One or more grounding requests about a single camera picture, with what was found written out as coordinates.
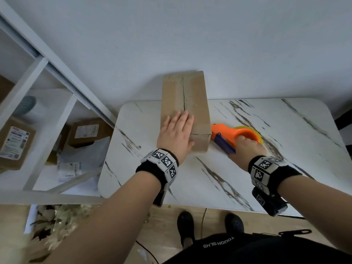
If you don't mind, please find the person's left hand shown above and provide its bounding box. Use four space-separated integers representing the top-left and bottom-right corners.
157 110 195 164

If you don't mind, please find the person's right hand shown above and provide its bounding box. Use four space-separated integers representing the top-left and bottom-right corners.
228 135 267 172

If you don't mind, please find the orange tape dispenser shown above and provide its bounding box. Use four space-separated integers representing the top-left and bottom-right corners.
211 124 263 155

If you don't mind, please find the long brown cardboard box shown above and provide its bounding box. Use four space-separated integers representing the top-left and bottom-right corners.
161 71 212 153

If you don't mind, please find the person's right forearm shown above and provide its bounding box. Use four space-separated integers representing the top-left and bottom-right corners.
276 175 352 252

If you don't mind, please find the person's left forearm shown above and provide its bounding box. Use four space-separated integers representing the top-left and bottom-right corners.
41 171 163 264

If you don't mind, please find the yellow tape roll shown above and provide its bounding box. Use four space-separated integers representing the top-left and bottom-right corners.
234 126 264 145

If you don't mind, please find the left wristband with marker tiles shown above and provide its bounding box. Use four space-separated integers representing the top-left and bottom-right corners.
135 148 179 190

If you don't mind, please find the wristband with marker tiles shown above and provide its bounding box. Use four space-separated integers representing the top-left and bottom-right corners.
248 156 303 196
135 148 179 190

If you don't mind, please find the right wristband with marker tiles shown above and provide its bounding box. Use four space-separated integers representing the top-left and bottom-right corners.
248 156 303 196

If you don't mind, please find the person's black left shoe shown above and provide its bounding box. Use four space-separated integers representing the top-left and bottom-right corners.
177 211 196 248

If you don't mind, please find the person's black shoe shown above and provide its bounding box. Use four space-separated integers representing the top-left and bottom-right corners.
225 213 245 234
177 211 196 248

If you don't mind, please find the cardboard parcel with small label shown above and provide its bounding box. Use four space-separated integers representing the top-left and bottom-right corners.
67 119 114 148

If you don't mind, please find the person's black right shoe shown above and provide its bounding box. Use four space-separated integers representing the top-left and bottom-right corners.
225 213 245 234

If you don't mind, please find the grey plastic mailer bag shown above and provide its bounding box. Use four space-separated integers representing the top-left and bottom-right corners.
57 137 111 182

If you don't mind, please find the black chair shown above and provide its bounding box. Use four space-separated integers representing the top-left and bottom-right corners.
334 108 352 160

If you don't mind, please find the person's black shirt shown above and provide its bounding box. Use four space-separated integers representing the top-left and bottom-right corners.
162 232 352 264

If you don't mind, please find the grey round ribbed object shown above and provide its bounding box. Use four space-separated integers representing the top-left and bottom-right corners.
12 96 37 117

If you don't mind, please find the white shelf unit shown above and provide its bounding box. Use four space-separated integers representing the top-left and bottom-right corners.
0 0 119 205

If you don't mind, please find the cardboard parcel with large label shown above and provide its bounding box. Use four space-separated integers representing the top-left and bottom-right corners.
0 117 36 171

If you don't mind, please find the dried leaf bouquet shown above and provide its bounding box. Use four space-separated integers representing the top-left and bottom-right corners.
23 204 94 263

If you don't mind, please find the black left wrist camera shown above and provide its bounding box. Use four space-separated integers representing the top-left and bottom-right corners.
153 184 168 207

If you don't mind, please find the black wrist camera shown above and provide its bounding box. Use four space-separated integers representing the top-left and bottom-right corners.
153 184 168 207
252 187 288 217

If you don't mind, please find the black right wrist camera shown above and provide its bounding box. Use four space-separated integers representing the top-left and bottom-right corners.
252 187 288 217

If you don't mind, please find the thin black floor cable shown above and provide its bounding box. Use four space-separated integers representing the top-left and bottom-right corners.
136 208 208 264

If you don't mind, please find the black strap clip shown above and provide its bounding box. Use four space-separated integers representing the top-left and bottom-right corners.
278 229 312 237

